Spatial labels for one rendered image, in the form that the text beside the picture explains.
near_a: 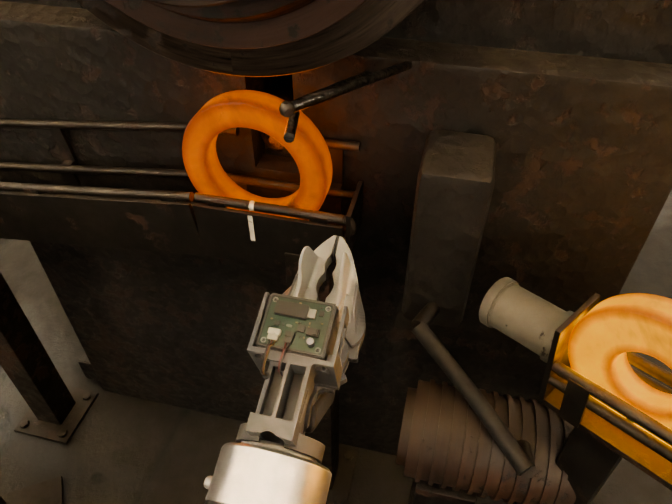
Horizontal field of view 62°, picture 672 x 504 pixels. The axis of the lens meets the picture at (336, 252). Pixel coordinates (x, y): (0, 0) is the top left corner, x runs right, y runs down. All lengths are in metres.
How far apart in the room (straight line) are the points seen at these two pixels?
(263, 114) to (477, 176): 0.24
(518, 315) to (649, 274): 1.24
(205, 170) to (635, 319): 0.49
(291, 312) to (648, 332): 0.30
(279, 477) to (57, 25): 0.61
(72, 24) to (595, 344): 0.69
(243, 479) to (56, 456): 1.00
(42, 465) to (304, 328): 1.02
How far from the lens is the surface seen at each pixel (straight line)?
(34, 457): 1.42
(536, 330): 0.61
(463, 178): 0.59
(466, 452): 0.71
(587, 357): 0.60
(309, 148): 0.63
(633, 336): 0.56
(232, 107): 0.64
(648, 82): 0.68
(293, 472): 0.43
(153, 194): 0.74
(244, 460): 0.44
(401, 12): 0.53
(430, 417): 0.71
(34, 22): 0.84
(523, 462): 0.67
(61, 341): 1.60
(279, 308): 0.46
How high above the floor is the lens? 1.13
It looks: 43 degrees down
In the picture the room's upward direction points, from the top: straight up
